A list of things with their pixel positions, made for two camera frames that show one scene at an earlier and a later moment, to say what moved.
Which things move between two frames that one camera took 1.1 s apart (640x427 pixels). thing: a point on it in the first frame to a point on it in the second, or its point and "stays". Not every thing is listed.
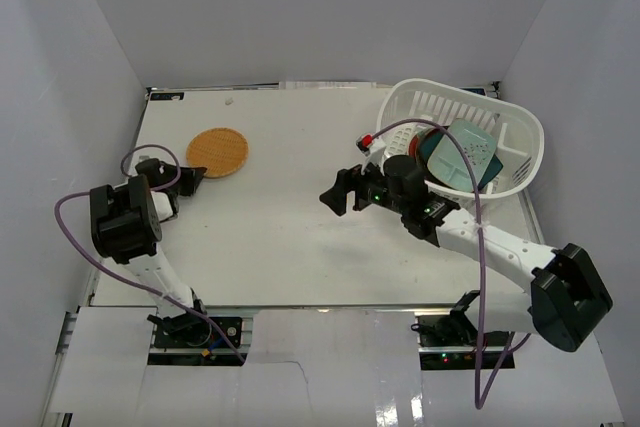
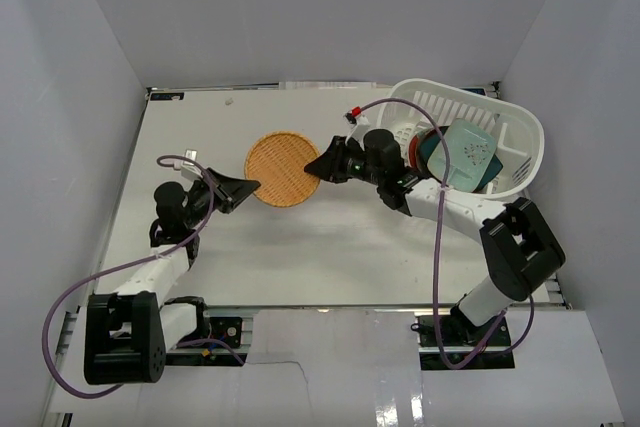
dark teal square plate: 431,138 stays
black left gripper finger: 193,176 to 228,197
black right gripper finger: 350,180 to 337,147
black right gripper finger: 335,198 to 332,164
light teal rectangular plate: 447,163 stays
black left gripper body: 176,177 to 220,191
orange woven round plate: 221,151 to 278,162
